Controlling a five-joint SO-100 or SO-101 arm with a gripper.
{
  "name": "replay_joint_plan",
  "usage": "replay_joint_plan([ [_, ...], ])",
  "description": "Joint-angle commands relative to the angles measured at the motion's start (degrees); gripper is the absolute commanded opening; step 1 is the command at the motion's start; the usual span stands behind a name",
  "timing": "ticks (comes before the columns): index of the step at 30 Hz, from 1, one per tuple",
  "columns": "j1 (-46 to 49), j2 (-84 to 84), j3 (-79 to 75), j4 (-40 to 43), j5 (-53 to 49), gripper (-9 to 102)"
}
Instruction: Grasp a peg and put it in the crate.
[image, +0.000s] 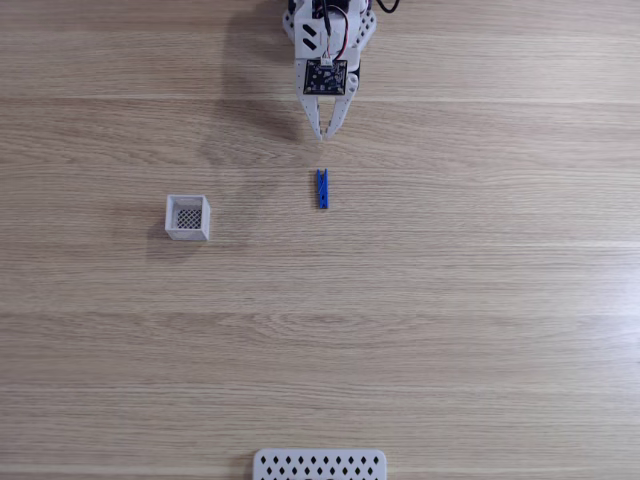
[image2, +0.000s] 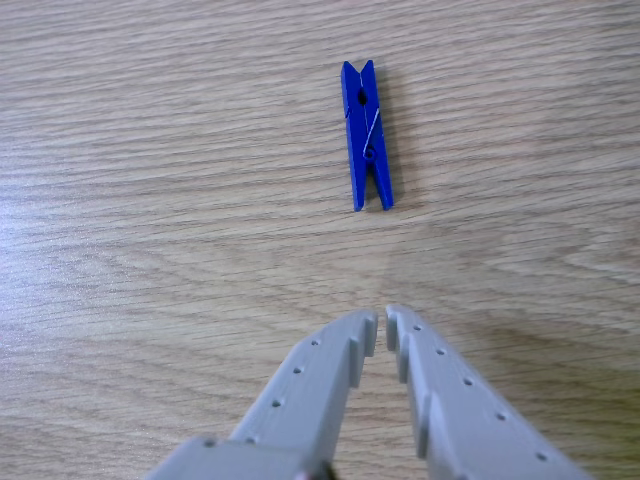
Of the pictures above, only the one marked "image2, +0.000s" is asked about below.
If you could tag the blue clothes peg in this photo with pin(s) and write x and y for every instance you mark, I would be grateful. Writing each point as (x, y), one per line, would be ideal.
(368, 135)

